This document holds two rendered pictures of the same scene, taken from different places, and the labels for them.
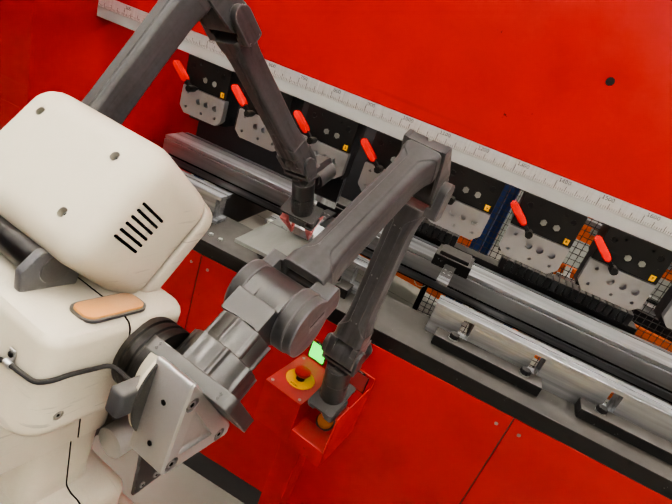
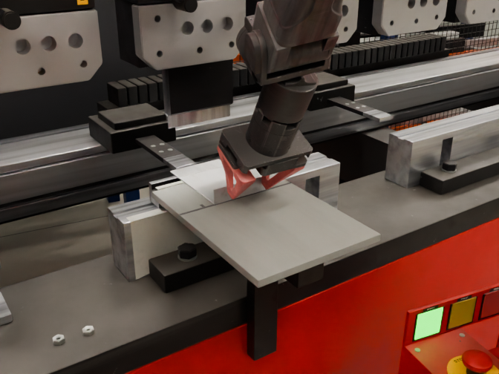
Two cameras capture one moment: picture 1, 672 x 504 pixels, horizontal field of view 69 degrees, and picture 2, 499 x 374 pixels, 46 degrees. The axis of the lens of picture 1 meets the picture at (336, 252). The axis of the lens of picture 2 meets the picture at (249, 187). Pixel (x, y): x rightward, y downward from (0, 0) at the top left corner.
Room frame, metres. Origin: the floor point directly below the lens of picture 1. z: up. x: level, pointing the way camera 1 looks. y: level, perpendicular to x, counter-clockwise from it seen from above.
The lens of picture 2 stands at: (0.76, 0.65, 1.35)
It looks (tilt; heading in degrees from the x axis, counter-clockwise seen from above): 25 degrees down; 312
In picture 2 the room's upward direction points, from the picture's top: straight up
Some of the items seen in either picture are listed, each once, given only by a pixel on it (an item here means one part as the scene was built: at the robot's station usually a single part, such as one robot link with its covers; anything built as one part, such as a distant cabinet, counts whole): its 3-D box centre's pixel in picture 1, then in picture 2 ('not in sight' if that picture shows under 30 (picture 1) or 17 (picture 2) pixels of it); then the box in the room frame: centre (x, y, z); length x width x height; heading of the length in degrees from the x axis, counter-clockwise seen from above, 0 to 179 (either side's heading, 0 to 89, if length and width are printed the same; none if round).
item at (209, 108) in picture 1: (212, 91); not in sight; (1.45, 0.51, 1.26); 0.15 x 0.09 x 0.17; 75
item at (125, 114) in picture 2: (330, 210); (149, 137); (1.51, 0.06, 1.01); 0.26 x 0.12 x 0.05; 165
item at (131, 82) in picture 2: (409, 218); (194, 81); (1.68, -0.21, 1.02); 0.37 x 0.06 x 0.04; 75
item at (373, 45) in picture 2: (563, 287); (382, 50); (1.54, -0.75, 1.02); 0.44 x 0.06 x 0.04; 75
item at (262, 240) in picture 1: (288, 241); (258, 214); (1.21, 0.13, 1.00); 0.26 x 0.18 x 0.01; 165
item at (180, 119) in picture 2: (324, 187); (198, 89); (1.35, 0.09, 1.13); 0.10 x 0.02 x 0.10; 75
